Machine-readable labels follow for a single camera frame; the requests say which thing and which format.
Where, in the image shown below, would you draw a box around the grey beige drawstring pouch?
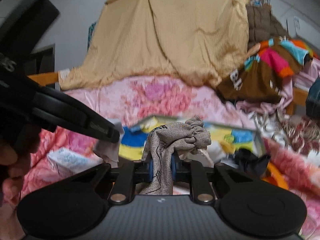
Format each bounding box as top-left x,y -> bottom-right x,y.
140,116 -> 214,195

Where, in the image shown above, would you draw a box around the orange striped sock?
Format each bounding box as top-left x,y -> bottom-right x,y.
261,162 -> 289,190

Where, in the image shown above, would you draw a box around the person's left hand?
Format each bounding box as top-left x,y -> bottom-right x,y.
1,143 -> 39,239

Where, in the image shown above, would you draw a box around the dark window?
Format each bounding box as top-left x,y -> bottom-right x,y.
24,44 -> 55,75

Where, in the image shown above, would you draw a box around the white blue medicine box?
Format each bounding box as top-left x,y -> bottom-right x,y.
47,147 -> 103,178

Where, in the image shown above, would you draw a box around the pink floral bedsheet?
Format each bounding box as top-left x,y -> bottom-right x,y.
1,76 -> 319,239

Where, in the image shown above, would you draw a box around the brown multicolour striped garment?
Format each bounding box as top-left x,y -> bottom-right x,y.
216,36 -> 319,103

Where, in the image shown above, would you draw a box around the silver maroon brocade blanket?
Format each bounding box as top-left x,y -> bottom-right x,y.
251,111 -> 319,158

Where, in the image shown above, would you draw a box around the tan yellow quilt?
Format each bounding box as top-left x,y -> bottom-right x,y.
60,0 -> 249,90

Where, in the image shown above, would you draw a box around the blue denim jeans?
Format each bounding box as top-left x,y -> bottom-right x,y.
305,77 -> 320,120

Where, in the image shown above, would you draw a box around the lilac pink cloth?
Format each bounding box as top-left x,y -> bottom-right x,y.
235,58 -> 319,114

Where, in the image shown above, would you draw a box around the brown quilted jacket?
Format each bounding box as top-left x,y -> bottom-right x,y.
246,4 -> 290,49

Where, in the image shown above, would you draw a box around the wooden bed frame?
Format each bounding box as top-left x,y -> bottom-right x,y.
28,72 -> 59,86

